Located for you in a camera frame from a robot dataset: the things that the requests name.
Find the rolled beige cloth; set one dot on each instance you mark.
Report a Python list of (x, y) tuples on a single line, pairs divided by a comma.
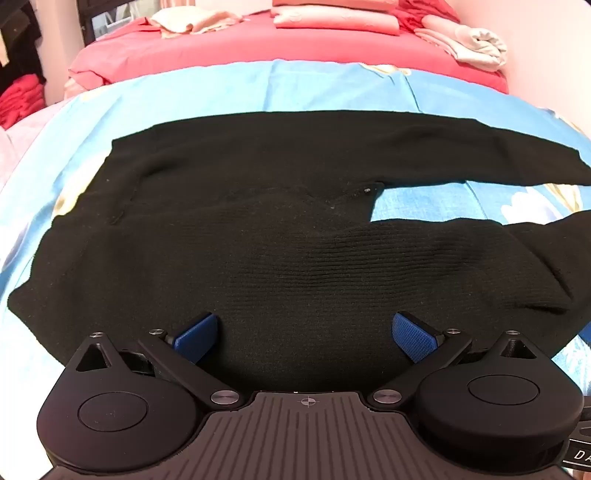
[(471, 46)]

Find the beige towel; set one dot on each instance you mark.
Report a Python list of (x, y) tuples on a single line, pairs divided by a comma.
[(194, 21)]

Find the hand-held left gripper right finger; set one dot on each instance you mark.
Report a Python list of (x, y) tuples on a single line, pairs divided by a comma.
[(415, 337)]

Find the pile of red clothes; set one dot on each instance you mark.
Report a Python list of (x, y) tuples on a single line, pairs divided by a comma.
[(18, 99)]

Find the crumpled red cloth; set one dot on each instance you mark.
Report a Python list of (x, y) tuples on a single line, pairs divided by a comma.
[(415, 16)]

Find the blue printed bedsheet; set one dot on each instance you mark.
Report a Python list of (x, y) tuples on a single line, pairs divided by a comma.
[(286, 85)]

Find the pink bedsheet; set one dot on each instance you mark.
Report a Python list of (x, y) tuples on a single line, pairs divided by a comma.
[(23, 143)]

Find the black knit pants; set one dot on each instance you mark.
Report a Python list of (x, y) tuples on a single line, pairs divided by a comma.
[(286, 258)]

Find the dark framed window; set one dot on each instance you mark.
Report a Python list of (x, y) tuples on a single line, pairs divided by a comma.
[(99, 21)]

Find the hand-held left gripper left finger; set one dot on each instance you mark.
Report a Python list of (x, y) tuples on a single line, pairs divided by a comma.
[(196, 337)]

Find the red bed sheet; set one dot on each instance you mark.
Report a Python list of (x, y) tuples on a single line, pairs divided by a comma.
[(286, 46)]

